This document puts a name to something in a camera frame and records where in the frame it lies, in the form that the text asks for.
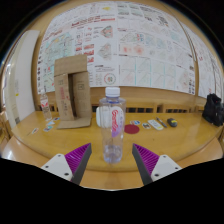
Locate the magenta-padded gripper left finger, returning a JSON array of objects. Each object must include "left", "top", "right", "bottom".
[{"left": 40, "top": 142, "right": 93, "bottom": 186}]

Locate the flat round red coaster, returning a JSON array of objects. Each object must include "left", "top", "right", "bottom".
[{"left": 124, "top": 124, "right": 141, "bottom": 135}]

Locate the wooden slatted bench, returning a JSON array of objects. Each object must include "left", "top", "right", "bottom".
[{"left": 36, "top": 94, "right": 208, "bottom": 115}]

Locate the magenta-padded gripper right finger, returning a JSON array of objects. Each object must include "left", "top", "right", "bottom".
[{"left": 132, "top": 143, "right": 183, "bottom": 186}]

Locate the clear plastic water bottle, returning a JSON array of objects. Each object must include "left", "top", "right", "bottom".
[{"left": 98, "top": 86, "right": 127, "bottom": 165}]

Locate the small clear red-labelled bottle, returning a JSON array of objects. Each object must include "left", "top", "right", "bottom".
[{"left": 39, "top": 88, "right": 54, "bottom": 122}]

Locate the group of printed wall posters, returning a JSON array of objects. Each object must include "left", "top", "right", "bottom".
[{"left": 36, "top": 1, "right": 224, "bottom": 98}]

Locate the brown cardboard box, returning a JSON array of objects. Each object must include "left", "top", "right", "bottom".
[{"left": 53, "top": 54, "right": 93, "bottom": 130}]

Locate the black bag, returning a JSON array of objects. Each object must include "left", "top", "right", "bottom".
[{"left": 201, "top": 93, "right": 224, "bottom": 127}]

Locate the white cup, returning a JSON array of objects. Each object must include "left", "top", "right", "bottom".
[{"left": 95, "top": 105, "right": 112, "bottom": 128}]

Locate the dark pen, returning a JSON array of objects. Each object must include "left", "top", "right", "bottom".
[{"left": 155, "top": 116, "right": 168, "bottom": 129}]

